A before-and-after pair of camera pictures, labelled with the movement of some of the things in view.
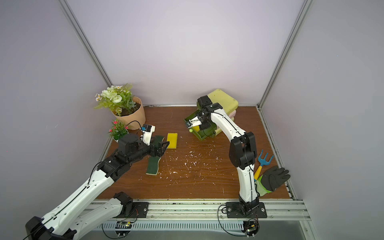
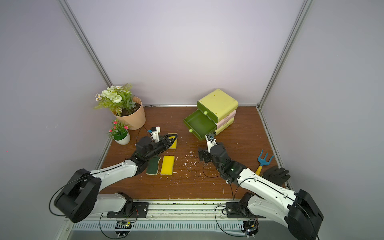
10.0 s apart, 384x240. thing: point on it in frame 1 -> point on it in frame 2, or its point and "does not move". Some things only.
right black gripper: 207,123 -> 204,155
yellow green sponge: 152,166 does not move
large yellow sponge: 196,128 -> 167,165
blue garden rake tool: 262,162 does not move
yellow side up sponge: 172,138 does not move
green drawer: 208,132 does not move
